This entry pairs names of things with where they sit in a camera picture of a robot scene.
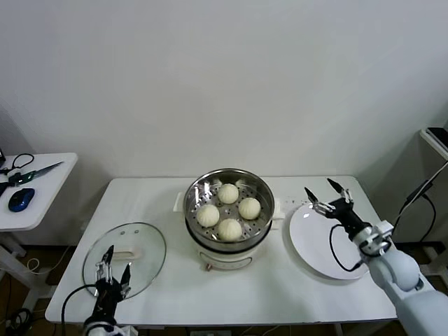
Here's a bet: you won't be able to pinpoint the flat black device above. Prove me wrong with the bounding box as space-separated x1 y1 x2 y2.
426 127 448 151

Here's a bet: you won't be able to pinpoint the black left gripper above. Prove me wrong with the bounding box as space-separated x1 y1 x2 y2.
92 244 132 319

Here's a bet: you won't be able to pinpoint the black looped cable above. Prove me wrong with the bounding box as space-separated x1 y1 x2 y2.
0 153 35 176

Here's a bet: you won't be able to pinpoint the round glass pot lid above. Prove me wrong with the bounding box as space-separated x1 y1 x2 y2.
82 222 167 300

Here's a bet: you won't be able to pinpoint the white electric cooking pot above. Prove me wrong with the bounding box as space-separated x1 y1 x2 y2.
185 218 281 273

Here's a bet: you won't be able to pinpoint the green handled long blade tool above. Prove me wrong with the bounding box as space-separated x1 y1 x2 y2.
9 161 64 186

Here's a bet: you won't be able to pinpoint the blue black computer mouse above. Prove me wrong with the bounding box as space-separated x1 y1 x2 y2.
7 188 36 213

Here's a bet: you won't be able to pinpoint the black floor cables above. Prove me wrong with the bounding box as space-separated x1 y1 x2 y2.
0 307 34 336

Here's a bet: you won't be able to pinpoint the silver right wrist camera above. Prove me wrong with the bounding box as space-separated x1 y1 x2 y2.
370 219 395 246

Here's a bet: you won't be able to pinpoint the white side table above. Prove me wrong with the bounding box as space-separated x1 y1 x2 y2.
0 152 78 314

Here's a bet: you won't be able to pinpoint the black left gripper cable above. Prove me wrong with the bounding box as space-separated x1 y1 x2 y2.
61 283 101 336

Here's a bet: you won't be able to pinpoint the round white plate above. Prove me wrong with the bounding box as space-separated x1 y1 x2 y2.
288 202 377 280

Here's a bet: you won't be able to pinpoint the perforated stainless steel steamer basket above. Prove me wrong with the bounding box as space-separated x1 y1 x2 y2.
173 168 286 248

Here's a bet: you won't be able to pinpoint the white shelf stand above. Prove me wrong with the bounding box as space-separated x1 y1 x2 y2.
407 127 448 277

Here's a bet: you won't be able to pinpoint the white steamed baozi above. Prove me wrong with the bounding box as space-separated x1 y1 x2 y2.
217 218 243 242
237 197 262 221
217 183 240 204
195 204 221 228

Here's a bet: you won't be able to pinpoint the white floor cable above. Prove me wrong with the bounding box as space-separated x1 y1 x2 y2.
26 244 71 276

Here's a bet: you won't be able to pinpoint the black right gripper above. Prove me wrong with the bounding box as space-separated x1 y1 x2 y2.
303 177 372 239

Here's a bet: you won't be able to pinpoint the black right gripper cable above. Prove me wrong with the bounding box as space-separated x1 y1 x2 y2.
330 223 370 272

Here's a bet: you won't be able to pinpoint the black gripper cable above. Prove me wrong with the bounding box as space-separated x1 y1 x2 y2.
61 283 101 336
330 223 370 272

